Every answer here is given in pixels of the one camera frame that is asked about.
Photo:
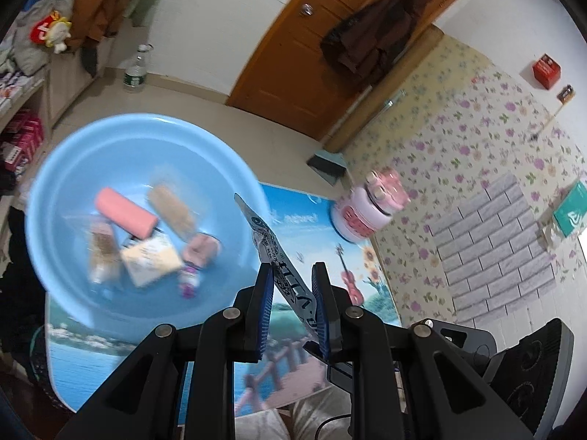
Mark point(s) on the brown wooden door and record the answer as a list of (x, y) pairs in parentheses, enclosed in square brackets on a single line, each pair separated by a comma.
[(284, 78)]

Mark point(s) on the beige square packet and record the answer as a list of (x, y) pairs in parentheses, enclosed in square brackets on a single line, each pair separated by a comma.
[(149, 259)]

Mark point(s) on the blue plastic basin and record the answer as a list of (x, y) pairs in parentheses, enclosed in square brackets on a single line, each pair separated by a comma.
[(137, 156)]

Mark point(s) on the red and white plush toy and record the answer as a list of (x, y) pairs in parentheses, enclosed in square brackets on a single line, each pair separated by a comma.
[(57, 32)]

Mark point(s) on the dark brown coat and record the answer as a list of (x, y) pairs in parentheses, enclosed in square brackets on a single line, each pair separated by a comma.
[(367, 36)]

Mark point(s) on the small hanging brush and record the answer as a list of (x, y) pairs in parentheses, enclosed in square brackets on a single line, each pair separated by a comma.
[(565, 93)]

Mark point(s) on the scenic print table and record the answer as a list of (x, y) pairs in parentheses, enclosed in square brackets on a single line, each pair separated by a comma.
[(293, 376)]

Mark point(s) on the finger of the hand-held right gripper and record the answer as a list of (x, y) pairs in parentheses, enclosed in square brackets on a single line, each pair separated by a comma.
[(339, 376)]

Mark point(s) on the grey brick wall sticker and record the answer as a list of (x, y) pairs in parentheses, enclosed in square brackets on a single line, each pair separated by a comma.
[(490, 247)]

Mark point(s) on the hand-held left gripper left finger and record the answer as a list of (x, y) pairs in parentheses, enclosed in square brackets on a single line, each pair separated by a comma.
[(266, 311)]

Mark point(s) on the red box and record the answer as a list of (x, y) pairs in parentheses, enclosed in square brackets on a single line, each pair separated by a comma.
[(546, 69)]

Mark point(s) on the pile of small packets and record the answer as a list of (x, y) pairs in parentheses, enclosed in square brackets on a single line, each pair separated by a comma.
[(9, 82)]

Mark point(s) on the person's legs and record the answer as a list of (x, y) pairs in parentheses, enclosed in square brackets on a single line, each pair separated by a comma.
[(275, 421)]

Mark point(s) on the red boxes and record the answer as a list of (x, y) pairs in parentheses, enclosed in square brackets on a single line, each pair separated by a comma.
[(25, 137)]

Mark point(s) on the pink water jug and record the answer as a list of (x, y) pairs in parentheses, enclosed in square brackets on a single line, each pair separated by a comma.
[(362, 215)]

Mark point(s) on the brown hooded jacket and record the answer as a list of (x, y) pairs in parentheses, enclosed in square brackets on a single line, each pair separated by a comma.
[(96, 4)]

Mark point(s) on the teal and white box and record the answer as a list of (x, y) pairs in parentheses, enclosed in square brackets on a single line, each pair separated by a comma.
[(571, 211)]

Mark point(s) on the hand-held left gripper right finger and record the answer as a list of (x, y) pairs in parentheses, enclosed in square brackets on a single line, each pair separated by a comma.
[(321, 311)]

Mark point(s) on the light wooden wardrobe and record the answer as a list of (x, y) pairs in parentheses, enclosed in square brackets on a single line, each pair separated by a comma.
[(73, 87)]

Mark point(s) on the pink cylindrical bottle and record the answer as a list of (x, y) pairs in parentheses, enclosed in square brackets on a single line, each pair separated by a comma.
[(126, 213)]

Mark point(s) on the clear bread snack packet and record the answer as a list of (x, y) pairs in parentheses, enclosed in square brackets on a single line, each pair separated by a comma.
[(172, 211), (102, 250)]

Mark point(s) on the grey shoulder bag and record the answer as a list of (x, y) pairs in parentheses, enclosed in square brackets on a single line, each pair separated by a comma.
[(27, 50)]

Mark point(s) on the silver printed snack packet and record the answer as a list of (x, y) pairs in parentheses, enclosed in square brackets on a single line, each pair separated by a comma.
[(275, 256)]

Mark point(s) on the dark cloth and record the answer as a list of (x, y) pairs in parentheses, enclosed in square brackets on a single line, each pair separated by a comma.
[(16, 261)]

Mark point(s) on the large clear water bottle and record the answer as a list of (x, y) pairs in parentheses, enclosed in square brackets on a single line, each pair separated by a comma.
[(135, 73)]

